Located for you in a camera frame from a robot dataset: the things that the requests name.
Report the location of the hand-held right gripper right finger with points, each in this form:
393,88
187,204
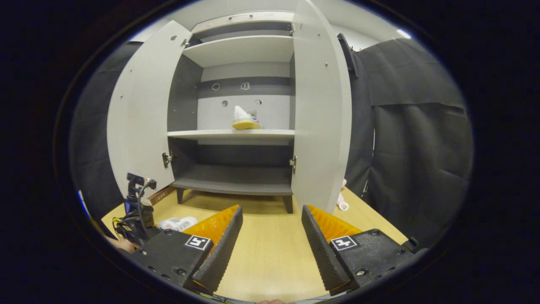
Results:
325,253

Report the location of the black backdrop cloth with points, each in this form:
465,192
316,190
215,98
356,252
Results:
413,160
90,139

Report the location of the grey shoe cabinet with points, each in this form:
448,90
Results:
240,50

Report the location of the white shoe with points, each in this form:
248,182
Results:
181,223
244,120

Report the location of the grey cabinet door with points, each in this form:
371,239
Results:
139,118
320,126

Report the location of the pink green plush toy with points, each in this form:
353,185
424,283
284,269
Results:
342,198

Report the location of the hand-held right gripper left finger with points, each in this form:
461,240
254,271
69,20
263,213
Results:
221,253

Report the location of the flat cardboard box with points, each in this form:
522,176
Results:
162,195

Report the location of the grey cabinet drawer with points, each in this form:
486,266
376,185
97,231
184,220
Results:
236,21

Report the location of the ceiling light panel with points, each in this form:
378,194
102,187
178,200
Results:
403,33

